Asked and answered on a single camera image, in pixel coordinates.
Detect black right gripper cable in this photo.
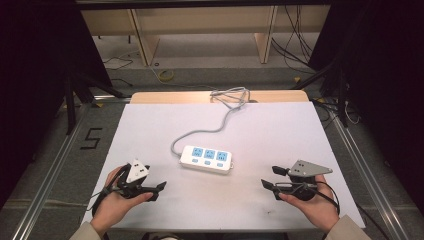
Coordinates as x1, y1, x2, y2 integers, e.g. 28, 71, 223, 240
313, 180, 341, 216

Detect white power strip blue sockets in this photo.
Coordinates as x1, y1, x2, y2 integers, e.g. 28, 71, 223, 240
178, 144, 235, 176

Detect thin white cable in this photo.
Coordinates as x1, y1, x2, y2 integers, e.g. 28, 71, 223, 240
344, 99, 362, 125

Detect black curtain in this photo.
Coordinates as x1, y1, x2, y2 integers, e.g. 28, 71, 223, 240
307, 0, 424, 216
0, 0, 113, 209

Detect person's left hand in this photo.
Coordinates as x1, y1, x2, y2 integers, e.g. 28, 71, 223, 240
90, 166, 155, 236

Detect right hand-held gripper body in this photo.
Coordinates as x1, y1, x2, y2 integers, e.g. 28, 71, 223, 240
280, 159, 334, 202

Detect light wooden desk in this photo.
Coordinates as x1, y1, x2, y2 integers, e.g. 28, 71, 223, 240
80, 4, 332, 67

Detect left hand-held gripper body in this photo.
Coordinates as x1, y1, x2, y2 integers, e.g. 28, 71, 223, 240
116, 159, 160, 202

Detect yellow coiled cable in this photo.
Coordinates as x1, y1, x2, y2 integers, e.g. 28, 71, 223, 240
157, 68, 175, 83

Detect aluminium floor rail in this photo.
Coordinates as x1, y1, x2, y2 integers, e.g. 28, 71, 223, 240
10, 102, 92, 240
327, 105, 410, 240

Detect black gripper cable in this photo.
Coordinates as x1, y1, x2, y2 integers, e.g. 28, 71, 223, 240
85, 163, 132, 218
313, 180, 341, 216

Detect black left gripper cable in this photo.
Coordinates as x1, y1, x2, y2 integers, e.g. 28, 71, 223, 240
85, 163, 132, 218

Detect person's right hand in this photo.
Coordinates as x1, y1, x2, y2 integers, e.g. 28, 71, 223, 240
278, 175, 341, 235

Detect grey power strip cable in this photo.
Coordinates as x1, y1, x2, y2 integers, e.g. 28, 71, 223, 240
170, 86, 251, 157

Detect white table cover board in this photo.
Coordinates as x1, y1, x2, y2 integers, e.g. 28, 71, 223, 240
81, 101, 366, 233

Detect black metal stand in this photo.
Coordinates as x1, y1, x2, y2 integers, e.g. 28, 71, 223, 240
64, 65, 132, 136
292, 55, 352, 128

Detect thin black floor cable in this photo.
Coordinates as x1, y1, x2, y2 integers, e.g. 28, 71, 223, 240
102, 54, 135, 71

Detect bundle of black floor cables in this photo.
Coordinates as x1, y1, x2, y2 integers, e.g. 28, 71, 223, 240
270, 4, 317, 72

